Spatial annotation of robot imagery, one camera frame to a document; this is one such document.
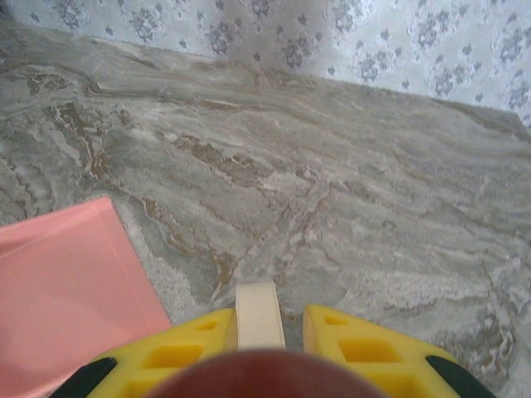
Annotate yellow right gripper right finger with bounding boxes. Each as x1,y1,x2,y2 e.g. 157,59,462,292
304,304,497,398

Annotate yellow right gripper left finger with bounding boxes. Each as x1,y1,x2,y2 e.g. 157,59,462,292
48,308,240,398

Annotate pink dustpan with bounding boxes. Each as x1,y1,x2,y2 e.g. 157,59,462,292
0,197,173,398

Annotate cream hand brush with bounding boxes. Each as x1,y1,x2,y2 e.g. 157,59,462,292
234,279,286,353

